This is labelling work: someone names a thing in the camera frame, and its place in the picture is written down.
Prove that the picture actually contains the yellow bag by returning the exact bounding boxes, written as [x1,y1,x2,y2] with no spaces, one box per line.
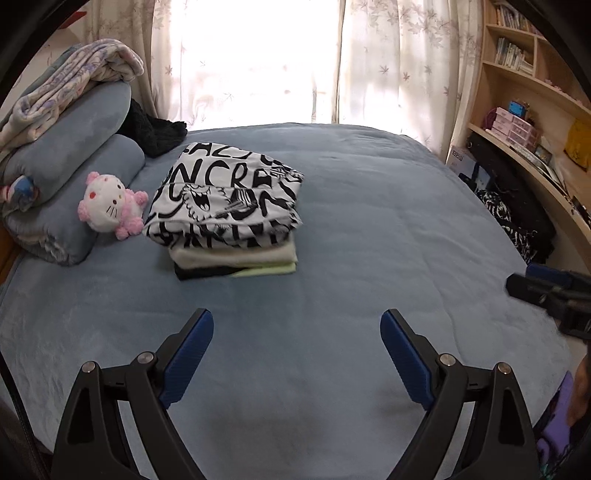
[566,121,591,164]

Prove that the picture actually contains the black white patterned clothes pile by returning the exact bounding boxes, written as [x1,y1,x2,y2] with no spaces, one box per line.
[466,134,557,259]

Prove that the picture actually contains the blue bed blanket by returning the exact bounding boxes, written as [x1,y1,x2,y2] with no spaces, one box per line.
[0,122,573,480]

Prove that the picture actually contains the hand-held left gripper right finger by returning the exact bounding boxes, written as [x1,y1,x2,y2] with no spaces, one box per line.
[380,308,542,480]

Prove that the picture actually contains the person's purple printed clothing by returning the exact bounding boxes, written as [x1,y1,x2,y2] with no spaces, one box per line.
[533,369,591,480]

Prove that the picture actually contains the wooden bookshelf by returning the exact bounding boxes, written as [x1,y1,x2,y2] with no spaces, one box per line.
[445,0,591,278]

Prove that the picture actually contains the white cardboard box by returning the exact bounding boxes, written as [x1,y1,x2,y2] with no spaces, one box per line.
[450,148,492,185]

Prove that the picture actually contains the black fuzzy cloth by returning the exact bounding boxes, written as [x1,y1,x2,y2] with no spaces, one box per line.
[115,98,188,158]

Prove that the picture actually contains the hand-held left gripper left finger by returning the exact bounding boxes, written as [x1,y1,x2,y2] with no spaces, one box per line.
[50,308,215,480]

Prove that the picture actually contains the floral fleece blanket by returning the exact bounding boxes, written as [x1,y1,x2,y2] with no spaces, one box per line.
[0,39,146,160]

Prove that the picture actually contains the black folded garment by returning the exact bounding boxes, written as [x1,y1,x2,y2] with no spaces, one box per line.
[174,264,243,281]

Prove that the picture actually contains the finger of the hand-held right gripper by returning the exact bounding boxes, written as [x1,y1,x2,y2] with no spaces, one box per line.
[526,263,578,288]
[505,272,559,308]

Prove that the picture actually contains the light green folded garment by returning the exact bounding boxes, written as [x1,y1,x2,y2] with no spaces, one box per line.
[231,262,297,278]

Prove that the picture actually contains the magazine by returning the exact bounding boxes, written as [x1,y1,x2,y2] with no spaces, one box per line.
[512,145,568,185]

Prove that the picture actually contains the floral sheer curtain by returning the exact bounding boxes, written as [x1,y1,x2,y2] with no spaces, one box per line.
[337,0,485,160]
[81,0,195,134]

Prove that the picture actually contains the blue pillow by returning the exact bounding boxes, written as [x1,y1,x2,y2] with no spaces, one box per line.
[2,135,146,266]
[0,80,133,208]

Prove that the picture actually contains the small blue and red plush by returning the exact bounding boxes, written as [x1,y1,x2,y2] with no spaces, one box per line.
[0,174,37,206]

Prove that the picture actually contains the stack of pink boxes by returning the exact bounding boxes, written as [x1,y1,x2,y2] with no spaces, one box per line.
[482,107,541,148]

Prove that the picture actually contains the zebra patterned cloth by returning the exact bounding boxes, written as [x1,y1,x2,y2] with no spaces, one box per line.
[475,189,541,264]

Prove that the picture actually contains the black and white printed garment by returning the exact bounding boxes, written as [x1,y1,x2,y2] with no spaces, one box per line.
[143,142,305,247]

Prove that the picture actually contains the row of books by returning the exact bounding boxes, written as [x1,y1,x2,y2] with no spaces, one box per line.
[494,2,532,32]
[495,37,536,75]

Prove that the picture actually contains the pink and white plush toy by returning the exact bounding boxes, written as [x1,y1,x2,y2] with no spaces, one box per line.
[78,172,149,241]

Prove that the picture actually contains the cream folded garment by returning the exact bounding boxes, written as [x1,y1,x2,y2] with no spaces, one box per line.
[168,240,297,273]

